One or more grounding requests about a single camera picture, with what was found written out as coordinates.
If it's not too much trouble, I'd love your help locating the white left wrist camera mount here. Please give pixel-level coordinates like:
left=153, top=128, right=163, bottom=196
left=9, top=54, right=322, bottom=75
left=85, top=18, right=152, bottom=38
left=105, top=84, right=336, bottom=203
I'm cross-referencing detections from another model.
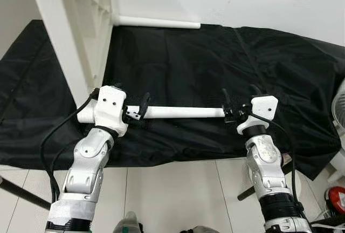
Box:
left=93, top=85, right=130, bottom=138

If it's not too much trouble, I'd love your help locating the grey left robot leg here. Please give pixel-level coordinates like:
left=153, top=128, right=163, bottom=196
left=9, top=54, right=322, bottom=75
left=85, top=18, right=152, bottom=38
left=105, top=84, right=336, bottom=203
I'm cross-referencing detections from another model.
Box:
left=112, top=211, right=143, bottom=233

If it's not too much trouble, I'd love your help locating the grey right robot leg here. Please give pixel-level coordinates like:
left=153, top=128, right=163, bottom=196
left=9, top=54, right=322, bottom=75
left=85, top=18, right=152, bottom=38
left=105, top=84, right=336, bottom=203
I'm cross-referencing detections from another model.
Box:
left=181, top=224, right=220, bottom=233

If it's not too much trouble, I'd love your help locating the grey robot leg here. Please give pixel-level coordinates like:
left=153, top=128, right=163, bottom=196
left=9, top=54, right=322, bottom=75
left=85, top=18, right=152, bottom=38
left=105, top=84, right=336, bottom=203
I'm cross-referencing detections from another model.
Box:
left=181, top=224, right=220, bottom=233
left=112, top=211, right=143, bottom=233

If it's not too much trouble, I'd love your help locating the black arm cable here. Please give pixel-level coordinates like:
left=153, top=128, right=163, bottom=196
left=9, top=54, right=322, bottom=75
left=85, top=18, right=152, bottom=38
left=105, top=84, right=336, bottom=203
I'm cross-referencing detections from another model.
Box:
left=40, top=88, right=101, bottom=204
left=244, top=112, right=300, bottom=209

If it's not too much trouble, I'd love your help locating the black floor box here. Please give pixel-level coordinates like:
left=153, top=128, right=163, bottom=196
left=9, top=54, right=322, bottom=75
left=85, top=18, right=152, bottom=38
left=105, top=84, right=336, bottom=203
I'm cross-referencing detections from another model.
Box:
left=315, top=214, right=345, bottom=233

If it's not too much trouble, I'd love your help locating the red round object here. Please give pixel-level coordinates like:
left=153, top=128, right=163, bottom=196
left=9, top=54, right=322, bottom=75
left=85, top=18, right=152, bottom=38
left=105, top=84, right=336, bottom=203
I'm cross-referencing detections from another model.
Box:
left=326, top=186, right=345, bottom=215

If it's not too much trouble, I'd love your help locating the white plastic table top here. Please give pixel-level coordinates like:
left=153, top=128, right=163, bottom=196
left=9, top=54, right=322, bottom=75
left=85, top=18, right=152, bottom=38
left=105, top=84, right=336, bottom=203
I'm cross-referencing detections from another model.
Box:
left=27, top=0, right=118, bottom=108

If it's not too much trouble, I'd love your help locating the black table cloth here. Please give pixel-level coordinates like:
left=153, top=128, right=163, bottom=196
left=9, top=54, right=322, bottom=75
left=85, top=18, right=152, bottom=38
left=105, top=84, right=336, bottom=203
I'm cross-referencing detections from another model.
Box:
left=0, top=20, right=345, bottom=180

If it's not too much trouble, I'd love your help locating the white plastic table leg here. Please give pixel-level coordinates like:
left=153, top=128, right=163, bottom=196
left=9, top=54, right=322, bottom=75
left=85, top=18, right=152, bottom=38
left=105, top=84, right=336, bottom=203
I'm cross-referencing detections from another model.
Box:
left=77, top=105, right=227, bottom=125
left=112, top=15, right=202, bottom=30

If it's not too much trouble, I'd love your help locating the white power cable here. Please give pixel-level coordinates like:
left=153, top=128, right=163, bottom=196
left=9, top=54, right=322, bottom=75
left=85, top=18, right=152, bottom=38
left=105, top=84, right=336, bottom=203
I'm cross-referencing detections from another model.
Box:
left=308, top=221, right=345, bottom=231

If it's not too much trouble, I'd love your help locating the white electric fan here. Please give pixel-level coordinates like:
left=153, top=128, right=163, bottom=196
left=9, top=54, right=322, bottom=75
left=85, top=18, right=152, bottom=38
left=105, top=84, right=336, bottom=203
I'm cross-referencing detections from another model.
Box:
left=331, top=79, right=345, bottom=132

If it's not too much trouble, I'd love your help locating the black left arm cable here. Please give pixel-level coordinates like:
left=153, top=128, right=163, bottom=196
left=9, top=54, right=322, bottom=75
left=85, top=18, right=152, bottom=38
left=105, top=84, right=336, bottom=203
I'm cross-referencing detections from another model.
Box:
left=40, top=88, right=101, bottom=204

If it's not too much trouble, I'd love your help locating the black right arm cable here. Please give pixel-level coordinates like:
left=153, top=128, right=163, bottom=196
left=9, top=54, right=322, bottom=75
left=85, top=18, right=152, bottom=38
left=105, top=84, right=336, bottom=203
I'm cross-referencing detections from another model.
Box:
left=244, top=112, right=300, bottom=209

